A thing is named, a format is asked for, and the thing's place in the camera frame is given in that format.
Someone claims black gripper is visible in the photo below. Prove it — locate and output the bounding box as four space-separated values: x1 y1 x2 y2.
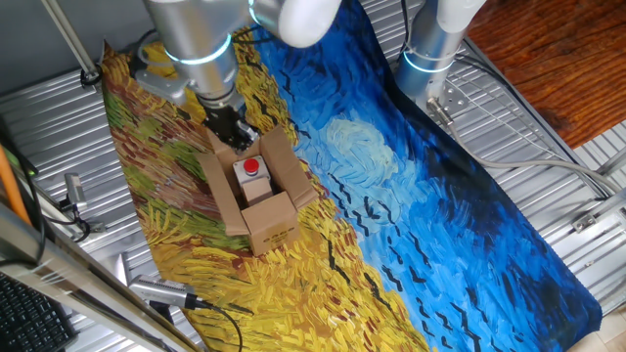
202 95 260 154

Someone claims brown cardboard box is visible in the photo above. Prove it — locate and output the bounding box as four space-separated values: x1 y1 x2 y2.
195 124 319 258

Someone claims grey emergency stop button box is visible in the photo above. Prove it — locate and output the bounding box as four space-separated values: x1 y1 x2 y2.
233 154 271 187

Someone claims painted wheat field cloth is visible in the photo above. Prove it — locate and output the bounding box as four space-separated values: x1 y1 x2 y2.
100 0 604 352

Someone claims shiny metal plate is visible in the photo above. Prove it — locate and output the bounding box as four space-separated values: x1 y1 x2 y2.
114 252 132 286

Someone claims grey metal pole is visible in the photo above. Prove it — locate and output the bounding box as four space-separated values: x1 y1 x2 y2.
41 0 104 88

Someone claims orange tube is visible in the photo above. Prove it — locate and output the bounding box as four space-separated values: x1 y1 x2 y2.
0 144 31 226

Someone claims black keyboard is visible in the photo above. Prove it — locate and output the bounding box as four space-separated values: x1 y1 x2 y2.
0 273 79 352

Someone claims brown wooden board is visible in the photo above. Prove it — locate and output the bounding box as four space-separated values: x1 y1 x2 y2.
467 0 626 151

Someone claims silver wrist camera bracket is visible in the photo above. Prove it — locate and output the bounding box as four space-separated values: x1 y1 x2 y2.
131 63 190 107

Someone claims silver ribbed camera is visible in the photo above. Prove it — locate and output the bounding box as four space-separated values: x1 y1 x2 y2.
127 274 206 310

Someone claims small grey camera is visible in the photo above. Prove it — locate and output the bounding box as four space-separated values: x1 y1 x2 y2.
63 173 89 211

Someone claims black camera cable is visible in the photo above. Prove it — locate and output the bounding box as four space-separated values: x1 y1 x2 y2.
195 298 245 352

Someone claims aluminium frame bar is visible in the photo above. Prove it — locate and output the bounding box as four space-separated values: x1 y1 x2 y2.
0 202 201 352

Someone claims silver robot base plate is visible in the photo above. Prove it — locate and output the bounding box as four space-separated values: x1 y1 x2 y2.
415 80 470 116

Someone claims grey base cable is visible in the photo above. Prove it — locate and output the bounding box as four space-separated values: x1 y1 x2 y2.
427 97 622 195

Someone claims small metal corner bracket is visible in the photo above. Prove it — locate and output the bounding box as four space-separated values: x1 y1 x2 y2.
571 212 599 234

